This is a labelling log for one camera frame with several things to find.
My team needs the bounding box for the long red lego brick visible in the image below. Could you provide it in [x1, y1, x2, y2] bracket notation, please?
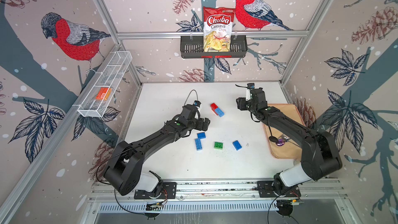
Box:
[210, 103, 218, 113]

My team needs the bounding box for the light blue long lego brick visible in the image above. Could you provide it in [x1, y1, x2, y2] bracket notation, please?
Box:
[214, 108, 224, 117]

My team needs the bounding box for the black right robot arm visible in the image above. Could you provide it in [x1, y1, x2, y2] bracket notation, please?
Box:
[236, 83, 343, 196]

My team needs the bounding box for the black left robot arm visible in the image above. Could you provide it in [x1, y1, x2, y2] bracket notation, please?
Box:
[102, 100, 210, 198]

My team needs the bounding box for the small blue lego brick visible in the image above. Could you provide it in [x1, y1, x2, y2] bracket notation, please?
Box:
[197, 132, 206, 140]

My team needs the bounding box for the green lego brick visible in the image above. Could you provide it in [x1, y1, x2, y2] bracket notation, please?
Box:
[214, 142, 223, 149]

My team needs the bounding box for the blue square lego brick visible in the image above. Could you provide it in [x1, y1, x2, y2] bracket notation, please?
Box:
[232, 141, 242, 151]

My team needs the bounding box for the purple spoon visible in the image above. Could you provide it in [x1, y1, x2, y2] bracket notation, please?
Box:
[268, 135, 290, 146]

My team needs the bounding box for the tan wooden tray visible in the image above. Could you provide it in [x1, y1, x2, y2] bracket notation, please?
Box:
[263, 104, 304, 162]

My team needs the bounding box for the Chuba cassava chips bag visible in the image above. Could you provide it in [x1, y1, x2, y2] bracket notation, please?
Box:
[203, 7, 235, 52]

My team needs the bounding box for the orange red block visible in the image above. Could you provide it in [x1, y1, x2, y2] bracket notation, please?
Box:
[95, 87, 112, 101]

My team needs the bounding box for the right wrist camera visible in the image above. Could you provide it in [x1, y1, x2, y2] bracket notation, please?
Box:
[246, 83, 255, 101]

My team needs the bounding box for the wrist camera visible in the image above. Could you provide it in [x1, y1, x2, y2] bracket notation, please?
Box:
[246, 83, 255, 101]
[193, 100, 201, 108]

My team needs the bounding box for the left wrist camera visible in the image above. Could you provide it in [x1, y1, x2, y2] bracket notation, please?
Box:
[193, 100, 201, 108]

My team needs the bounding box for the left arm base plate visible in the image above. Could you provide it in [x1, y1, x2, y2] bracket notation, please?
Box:
[134, 182, 177, 200]

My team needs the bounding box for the black wire basket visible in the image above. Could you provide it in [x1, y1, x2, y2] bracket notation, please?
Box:
[180, 35, 248, 59]

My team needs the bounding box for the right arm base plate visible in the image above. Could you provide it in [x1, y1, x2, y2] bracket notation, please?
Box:
[255, 180, 302, 198]

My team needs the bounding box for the white wire shelf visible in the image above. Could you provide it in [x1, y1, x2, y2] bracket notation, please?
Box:
[77, 51, 132, 118]

